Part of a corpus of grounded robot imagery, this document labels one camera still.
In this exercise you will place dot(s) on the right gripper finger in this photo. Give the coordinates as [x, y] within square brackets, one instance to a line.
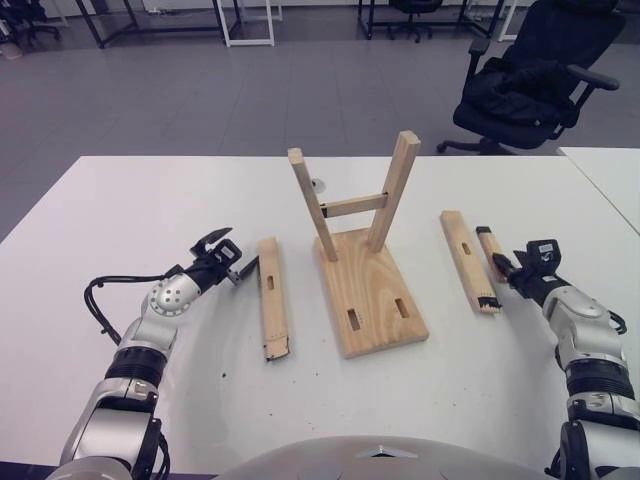
[503, 266]
[521, 257]

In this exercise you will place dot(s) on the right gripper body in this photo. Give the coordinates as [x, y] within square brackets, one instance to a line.
[531, 284]

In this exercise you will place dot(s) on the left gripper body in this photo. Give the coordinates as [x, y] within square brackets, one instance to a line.
[207, 274]

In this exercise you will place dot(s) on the black office chair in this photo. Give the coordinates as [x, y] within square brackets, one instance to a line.
[545, 65]
[412, 12]
[25, 20]

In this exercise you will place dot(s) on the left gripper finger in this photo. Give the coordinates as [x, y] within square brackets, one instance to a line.
[214, 236]
[247, 271]

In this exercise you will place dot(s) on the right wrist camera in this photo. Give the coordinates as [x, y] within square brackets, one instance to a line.
[544, 256]

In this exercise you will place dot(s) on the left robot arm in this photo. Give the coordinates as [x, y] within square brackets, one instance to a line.
[150, 320]

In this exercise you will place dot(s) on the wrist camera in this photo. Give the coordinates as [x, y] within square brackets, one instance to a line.
[228, 252]
[544, 256]

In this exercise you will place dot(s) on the wooden leg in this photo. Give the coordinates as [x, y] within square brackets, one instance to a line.
[392, 190]
[274, 300]
[312, 205]
[467, 260]

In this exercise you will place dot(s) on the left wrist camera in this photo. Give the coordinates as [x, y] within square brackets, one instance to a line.
[228, 252]

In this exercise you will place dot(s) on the wooden cross bar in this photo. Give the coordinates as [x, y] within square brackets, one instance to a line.
[357, 205]
[491, 250]

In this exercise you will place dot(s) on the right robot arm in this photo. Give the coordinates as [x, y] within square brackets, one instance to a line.
[585, 330]

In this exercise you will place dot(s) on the black jacket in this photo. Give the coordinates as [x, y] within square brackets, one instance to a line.
[515, 95]

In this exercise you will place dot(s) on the wooden seat board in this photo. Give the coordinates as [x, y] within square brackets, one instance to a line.
[372, 295]

